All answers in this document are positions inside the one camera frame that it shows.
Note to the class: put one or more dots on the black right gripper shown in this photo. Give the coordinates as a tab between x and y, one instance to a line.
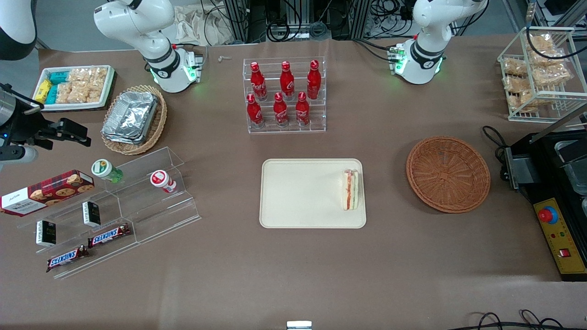
24	124

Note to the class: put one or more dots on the white snack tray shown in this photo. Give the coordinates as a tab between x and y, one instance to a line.
73	106

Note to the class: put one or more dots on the green capped small bottle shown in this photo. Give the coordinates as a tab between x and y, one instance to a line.
104	168

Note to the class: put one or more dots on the round brown wicker basket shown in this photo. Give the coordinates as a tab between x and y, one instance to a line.
447	174

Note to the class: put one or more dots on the red tartan cookie box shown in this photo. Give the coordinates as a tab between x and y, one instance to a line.
46	192

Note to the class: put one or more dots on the beige rectangular tray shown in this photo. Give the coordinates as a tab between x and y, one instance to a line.
302	195

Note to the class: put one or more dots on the clear acrylic bottle rack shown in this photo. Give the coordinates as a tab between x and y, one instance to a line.
316	123

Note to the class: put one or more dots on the stacked aluminium foil trays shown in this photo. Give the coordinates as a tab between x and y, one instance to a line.
130	117

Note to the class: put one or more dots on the yellow emergency stop box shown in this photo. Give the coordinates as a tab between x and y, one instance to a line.
562	238

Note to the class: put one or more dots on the small black white box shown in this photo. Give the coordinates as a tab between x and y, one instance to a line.
91	214
46	233

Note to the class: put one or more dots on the triangle sandwich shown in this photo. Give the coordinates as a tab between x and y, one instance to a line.
351	190

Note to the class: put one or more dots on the clear acrylic step shelf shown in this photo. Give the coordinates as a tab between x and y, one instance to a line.
156	215

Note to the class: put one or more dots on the red cola bottle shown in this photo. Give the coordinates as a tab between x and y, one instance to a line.
254	112
302	110
280	111
313	80
258	82
287	81

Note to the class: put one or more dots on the clear bag of crackers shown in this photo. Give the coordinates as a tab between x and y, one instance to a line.
99	77
79	76
64	93
87	94

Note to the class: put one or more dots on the red white capped bottle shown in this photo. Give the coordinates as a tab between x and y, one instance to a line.
161	179

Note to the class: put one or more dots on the oval light wicker basket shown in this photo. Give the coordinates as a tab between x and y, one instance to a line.
156	123

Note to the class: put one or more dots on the black flat tray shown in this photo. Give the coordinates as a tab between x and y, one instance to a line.
113	87

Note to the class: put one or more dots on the snickers chocolate bar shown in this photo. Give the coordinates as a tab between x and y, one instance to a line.
109	235
66	259

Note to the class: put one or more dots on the small clear plastic piece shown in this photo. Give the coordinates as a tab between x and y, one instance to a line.
224	58

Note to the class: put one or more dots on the aluminium frame post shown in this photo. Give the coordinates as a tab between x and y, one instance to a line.
243	20

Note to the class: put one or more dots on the clear bag of fried snacks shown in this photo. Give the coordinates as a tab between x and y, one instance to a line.
516	84
551	74
541	42
529	98
514	67
548	57

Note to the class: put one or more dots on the teal snack packet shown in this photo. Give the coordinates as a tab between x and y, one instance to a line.
59	77
52	94

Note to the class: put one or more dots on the crumpled beige cloth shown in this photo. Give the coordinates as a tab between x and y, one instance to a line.
202	27

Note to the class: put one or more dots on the yellow snack packet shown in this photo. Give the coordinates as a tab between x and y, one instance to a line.
43	90

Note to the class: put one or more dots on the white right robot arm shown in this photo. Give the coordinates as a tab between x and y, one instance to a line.
137	23

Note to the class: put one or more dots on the black countertop appliance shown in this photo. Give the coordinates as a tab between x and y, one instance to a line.
523	172

